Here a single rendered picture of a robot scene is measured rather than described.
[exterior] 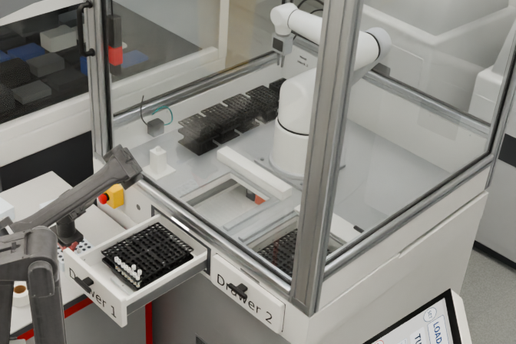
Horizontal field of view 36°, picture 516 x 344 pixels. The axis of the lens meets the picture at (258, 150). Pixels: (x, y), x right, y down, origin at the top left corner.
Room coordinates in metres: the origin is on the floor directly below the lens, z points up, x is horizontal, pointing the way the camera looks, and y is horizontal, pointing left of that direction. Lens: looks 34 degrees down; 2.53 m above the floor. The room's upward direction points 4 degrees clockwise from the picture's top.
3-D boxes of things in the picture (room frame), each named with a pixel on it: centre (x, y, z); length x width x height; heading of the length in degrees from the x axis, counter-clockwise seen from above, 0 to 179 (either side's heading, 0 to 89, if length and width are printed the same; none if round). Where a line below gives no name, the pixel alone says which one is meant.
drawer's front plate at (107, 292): (1.70, 0.45, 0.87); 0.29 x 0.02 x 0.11; 47
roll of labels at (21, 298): (1.73, 0.69, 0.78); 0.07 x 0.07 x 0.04
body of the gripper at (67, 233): (1.90, 0.58, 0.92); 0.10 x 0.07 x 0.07; 45
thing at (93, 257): (1.85, 0.31, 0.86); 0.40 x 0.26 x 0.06; 137
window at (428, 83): (1.93, -0.48, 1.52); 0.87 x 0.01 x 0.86; 137
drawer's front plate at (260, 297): (1.72, 0.00, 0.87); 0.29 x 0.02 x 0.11; 47
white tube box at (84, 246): (1.94, 0.58, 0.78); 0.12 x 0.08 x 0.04; 136
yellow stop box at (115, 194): (2.14, 0.49, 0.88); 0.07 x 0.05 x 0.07; 47
